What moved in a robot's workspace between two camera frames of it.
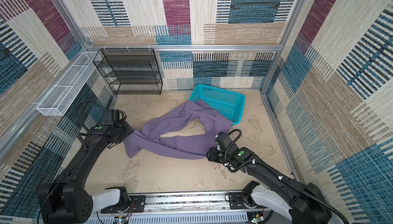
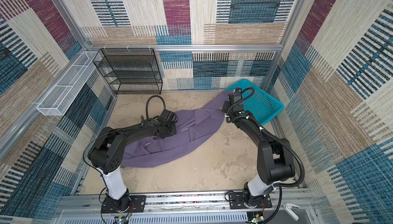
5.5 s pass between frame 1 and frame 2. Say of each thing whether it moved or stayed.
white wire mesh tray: stayed
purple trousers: moved
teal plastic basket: moved
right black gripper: moved
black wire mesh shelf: stayed
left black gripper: moved
